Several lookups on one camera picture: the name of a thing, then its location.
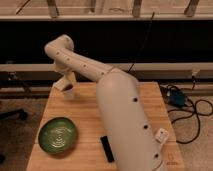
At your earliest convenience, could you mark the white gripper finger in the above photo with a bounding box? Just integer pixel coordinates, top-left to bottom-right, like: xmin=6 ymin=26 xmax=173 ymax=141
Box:
xmin=53 ymin=76 xmax=69 ymax=90
xmin=67 ymin=73 xmax=77 ymax=85

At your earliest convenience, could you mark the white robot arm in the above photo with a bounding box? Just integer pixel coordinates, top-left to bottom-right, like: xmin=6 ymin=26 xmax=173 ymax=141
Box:
xmin=44 ymin=35 xmax=168 ymax=171

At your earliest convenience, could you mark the white ceramic cup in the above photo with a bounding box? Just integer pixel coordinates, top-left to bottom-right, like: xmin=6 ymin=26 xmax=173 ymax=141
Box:
xmin=62 ymin=84 xmax=75 ymax=100

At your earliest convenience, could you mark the green ceramic plate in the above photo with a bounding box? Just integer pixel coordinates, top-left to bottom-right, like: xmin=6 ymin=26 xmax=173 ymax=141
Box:
xmin=38 ymin=117 xmax=78 ymax=155

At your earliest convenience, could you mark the black chair base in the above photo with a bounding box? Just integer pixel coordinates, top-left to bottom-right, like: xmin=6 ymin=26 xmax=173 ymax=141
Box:
xmin=0 ymin=109 xmax=28 ymax=120

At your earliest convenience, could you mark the black rectangular phone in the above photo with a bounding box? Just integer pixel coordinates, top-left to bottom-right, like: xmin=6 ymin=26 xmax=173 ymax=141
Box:
xmin=100 ymin=136 xmax=114 ymax=163

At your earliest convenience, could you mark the blue box on floor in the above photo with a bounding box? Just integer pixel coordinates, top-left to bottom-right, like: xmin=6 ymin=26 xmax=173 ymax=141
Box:
xmin=169 ymin=90 xmax=186 ymax=107

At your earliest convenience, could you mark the white labelled bottle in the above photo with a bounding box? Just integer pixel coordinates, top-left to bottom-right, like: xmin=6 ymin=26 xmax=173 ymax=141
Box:
xmin=155 ymin=128 xmax=169 ymax=149

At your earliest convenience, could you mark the black hanging cable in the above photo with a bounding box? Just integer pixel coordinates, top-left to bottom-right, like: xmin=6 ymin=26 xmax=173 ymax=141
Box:
xmin=127 ymin=11 xmax=156 ymax=73

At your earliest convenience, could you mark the black cable on floor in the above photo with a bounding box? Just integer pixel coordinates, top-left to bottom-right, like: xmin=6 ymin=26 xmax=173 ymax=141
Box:
xmin=160 ymin=83 xmax=213 ymax=145

